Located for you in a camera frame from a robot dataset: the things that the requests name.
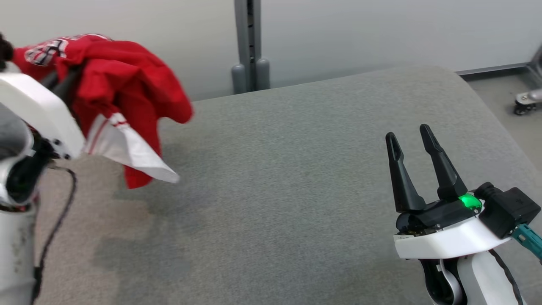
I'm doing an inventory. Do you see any teal right camera connector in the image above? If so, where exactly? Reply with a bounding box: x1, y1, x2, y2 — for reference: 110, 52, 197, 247
510, 224, 542, 260

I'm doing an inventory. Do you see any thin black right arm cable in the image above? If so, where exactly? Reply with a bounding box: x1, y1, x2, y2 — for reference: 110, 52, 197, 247
489, 249, 525, 305

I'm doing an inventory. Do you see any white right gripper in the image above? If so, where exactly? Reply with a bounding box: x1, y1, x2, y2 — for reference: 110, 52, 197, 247
385, 124, 513, 260

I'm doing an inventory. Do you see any red basketball jersey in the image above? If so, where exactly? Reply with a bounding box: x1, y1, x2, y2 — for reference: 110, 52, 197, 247
12, 33, 194, 189

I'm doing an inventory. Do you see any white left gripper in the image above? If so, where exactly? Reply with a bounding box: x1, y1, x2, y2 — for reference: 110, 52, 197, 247
0, 64, 85, 161

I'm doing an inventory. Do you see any grey metal partition post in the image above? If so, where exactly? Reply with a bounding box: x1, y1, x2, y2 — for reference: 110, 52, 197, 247
231, 0, 271, 94

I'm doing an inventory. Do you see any grey metal cart leg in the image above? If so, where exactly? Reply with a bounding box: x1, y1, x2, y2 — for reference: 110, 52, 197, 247
526, 44, 542, 90

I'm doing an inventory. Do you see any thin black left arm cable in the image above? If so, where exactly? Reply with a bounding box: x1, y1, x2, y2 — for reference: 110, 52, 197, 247
32, 165, 77, 305

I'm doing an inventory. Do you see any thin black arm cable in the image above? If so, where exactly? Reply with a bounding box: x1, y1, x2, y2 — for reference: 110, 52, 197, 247
32, 165, 77, 305
489, 249, 525, 305

